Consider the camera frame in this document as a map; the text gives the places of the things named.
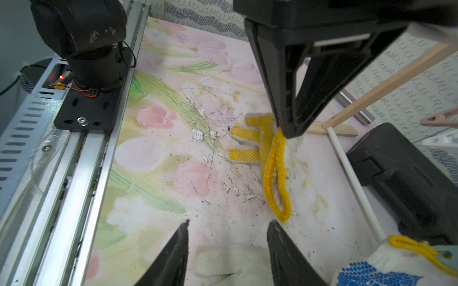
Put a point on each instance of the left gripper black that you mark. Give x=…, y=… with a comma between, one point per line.
x=304, y=68

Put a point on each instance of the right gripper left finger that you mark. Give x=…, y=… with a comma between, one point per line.
x=169, y=268

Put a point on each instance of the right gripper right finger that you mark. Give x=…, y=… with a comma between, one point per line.
x=289, y=267

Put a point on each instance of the yellow dotted work glove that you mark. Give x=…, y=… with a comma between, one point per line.
x=262, y=142

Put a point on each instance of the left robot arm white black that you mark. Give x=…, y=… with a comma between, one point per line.
x=83, y=32

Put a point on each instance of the white work glove yellow cuff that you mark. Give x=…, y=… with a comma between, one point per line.
x=235, y=265

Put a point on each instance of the black plastic tool case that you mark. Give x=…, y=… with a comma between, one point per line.
x=423, y=199

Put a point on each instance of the wooden drying rack frame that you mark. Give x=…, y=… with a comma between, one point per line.
x=433, y=56

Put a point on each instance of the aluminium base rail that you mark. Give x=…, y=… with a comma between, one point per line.
x=50, y=243

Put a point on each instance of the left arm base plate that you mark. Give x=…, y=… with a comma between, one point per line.
x=88, y=111

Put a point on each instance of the perforated cable tray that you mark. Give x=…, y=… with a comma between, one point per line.
x=29, y=144

